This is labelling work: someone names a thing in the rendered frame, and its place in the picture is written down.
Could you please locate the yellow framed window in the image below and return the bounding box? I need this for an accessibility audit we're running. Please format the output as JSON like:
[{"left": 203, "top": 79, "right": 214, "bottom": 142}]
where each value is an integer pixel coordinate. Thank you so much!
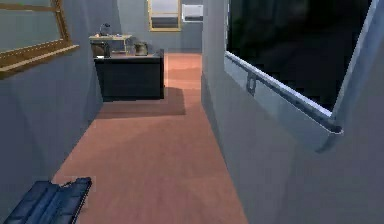
[{"left": 147, "top": 0, "right": 183, "bottom": 33}]

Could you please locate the white air conditioner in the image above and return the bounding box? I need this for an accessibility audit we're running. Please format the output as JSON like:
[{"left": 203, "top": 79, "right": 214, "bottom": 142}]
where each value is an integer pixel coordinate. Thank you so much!
[{"left": 181, "top": 4, "right": 204, "bottom": 23}]

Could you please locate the grey framed dark window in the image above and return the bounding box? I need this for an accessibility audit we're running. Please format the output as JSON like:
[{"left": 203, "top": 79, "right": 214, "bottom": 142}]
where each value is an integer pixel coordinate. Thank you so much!
[{"left": 223, "top": 0, "right": 384, "bottom": 154}]

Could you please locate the dark kettle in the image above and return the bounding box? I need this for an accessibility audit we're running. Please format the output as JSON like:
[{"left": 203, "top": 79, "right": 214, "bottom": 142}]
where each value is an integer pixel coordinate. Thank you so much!
[{"left": 133, "top": 41, "right": 149, "bottom": 57}]

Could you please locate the dark blue ribbed box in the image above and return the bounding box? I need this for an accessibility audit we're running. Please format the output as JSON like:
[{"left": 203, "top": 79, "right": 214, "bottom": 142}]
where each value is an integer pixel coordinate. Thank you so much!
[{"left": 2, "top": 177, "right": 93, "bottom": 224}]

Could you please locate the dark brown chair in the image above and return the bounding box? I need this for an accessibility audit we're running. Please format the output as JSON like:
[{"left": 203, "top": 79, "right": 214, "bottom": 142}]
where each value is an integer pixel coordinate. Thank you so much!
[{"left": 90, "top": 41, "right": 111, "bottom": 59}]

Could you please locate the wooden framed window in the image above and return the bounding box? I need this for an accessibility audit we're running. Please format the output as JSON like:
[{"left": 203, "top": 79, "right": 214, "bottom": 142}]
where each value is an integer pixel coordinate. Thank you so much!
[{"left": 0, "top": 0, "right": 80, "bottom": 80}]

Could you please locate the black cabinet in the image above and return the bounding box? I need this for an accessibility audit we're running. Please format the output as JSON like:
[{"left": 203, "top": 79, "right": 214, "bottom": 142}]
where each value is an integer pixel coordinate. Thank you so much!
[{"left": 93, "top": 48, "right": 165, "bottom": 102}]

